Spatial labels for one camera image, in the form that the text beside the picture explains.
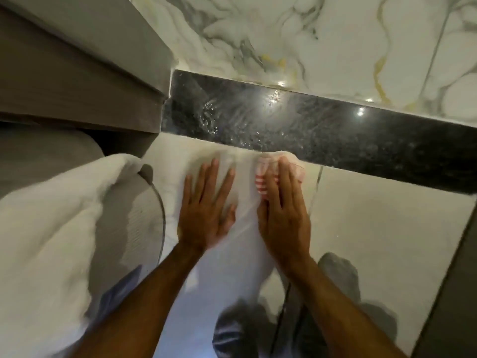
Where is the person's left hand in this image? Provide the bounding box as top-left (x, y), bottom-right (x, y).
top-left (177, 158), bottom-right (238, 255)

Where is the person's right hand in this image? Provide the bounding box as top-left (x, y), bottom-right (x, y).
top-left (257, 157), bottom-right (312, 271)

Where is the red striped cloth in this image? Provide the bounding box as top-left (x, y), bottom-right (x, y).
top-left (254, 152), bottom-right (306, 201)

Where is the white smooth cloth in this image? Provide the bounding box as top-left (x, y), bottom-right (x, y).
top-left (147, 150), bottom-right (285, 358)

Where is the person's right forearm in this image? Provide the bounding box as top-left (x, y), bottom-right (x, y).
top-left (282, 257), bottom-right (407, 358)

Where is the person's left forearm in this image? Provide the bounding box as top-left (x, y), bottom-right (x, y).
top-left (70, 243), bottom-right (206, 358)

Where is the black granite threshold strip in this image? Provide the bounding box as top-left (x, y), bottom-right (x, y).
top-left (162, 69), bottom-right (477, 195)

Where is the grey striped trouser leg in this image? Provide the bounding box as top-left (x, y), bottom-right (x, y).
top-left (212, 298), bottom-right (278, 358)

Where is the blue striped cloth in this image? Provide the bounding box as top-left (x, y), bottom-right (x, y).
top-left (91, 265), bottom-right (144, 319)

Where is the white fluffy towel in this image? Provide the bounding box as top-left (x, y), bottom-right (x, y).
top-left (0, 153), bottom-right (145, 358)

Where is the grey wooden cabinet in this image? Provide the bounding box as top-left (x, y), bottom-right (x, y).
top-left (0, 0), bottom-right (176, 135)

